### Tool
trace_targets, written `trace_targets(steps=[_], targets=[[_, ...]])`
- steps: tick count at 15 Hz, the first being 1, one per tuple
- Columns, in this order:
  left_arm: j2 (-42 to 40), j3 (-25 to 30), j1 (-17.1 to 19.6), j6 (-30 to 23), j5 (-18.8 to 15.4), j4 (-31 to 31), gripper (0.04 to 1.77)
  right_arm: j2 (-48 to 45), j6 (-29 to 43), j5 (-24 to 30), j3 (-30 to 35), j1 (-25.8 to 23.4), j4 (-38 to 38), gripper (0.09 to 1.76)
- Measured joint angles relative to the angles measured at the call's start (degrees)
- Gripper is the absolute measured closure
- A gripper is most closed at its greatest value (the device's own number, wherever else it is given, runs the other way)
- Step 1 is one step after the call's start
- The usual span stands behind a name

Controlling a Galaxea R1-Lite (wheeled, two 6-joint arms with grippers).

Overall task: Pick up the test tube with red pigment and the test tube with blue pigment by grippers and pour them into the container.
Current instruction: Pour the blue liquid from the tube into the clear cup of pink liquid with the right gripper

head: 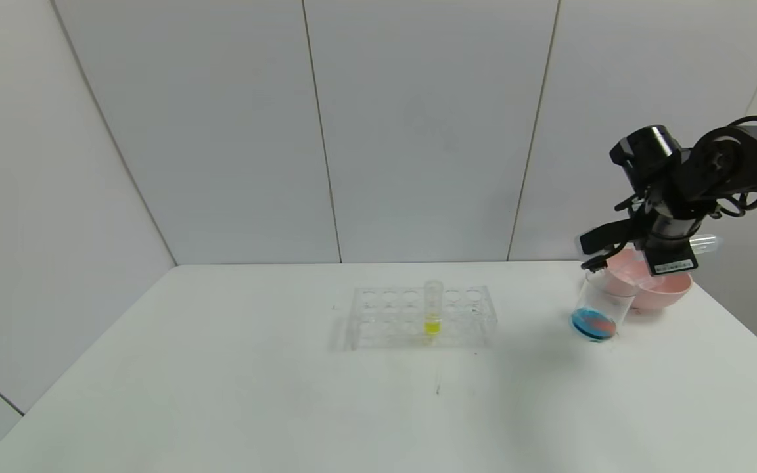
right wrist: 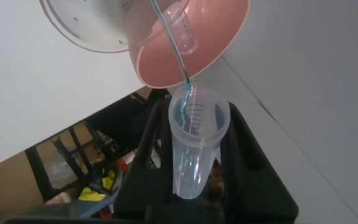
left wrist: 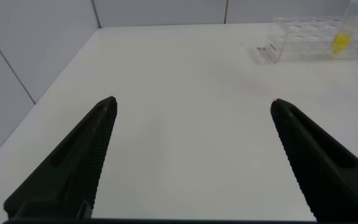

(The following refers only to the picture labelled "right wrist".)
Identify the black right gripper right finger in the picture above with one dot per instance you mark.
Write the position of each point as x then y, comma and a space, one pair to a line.
247, 180

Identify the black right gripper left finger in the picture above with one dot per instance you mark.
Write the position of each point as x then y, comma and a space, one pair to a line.
151, 174

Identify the test tube with blue pigment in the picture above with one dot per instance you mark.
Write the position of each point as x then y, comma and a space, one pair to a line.
194, 155

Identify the yellow cloth item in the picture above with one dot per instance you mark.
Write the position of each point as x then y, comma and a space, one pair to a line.
92, 194

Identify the pink bowl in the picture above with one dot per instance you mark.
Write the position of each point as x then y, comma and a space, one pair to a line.
219, 31

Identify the clear glass beaker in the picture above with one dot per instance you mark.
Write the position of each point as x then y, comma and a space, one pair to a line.
95, 25

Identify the black metal frame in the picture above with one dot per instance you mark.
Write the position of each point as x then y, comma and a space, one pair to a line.
37, 174

